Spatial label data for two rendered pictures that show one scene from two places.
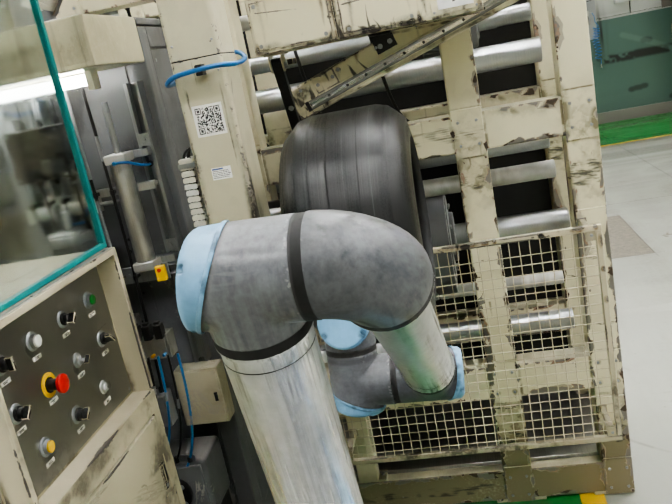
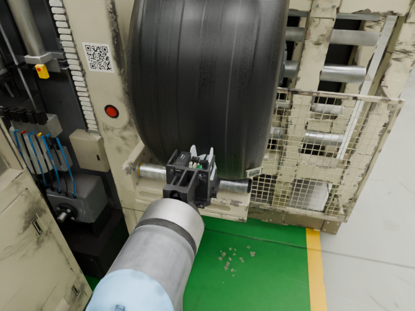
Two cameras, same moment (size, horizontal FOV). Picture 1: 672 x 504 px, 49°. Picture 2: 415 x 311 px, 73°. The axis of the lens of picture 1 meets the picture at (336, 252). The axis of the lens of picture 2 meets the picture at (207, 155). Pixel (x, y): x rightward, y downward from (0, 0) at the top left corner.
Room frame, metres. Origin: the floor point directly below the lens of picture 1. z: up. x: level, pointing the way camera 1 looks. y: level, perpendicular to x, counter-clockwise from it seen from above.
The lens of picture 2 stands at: (1.07, -0.07, 1.48)
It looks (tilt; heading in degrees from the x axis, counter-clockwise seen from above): 38 degrees down; 2
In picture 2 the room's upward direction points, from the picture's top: straight up
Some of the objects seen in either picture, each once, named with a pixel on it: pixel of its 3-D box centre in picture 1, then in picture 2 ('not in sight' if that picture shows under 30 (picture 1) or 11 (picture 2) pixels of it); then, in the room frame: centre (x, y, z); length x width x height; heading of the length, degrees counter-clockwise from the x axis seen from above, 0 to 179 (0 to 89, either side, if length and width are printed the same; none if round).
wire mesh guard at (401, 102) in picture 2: (461, 353); (267, 157); (2.11, -0.32, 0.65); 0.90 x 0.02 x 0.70; 79
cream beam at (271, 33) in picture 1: (366, 7); not in sight; (2.10, -0.21, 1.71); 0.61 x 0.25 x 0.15; 79
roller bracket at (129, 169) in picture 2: not in sight; (153, 142); (1.86, 0.14, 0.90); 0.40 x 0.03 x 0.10; 169
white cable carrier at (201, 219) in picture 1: (211, 248); (80, 62); (1.84, 0.31, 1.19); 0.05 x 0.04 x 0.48; 169
